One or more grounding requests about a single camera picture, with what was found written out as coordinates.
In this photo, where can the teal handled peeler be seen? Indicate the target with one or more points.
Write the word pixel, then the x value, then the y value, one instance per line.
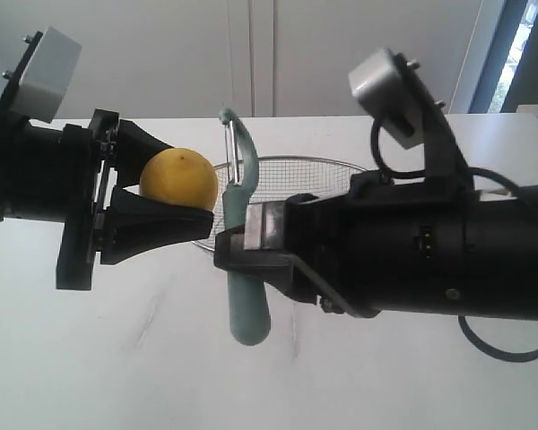
pixel 250 321

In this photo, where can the oval wire mesh basket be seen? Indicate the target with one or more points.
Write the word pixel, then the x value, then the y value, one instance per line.
pixel 281 177

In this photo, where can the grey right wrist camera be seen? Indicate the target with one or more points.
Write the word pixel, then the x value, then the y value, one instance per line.
pixel 378 85

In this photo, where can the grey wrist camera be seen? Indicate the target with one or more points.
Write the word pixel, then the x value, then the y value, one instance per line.
pixel 378 85
pixel 46 77

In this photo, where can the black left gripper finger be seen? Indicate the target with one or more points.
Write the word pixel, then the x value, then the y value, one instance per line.
pixel 134 148
pixel 134 224

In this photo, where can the yellow lemon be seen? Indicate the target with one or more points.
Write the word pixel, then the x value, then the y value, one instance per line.
pixel 180 176

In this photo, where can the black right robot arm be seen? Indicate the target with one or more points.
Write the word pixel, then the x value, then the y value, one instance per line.
pixel 501 275

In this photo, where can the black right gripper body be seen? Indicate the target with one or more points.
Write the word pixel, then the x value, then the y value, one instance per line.
pixel 379 246

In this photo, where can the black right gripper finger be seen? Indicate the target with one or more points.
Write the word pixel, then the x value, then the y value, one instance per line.
pixel 270 267

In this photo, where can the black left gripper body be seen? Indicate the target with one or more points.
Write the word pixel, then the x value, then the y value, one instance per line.
pixel 56 176

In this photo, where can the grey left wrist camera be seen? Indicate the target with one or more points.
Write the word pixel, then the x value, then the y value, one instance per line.
pixel 46 77

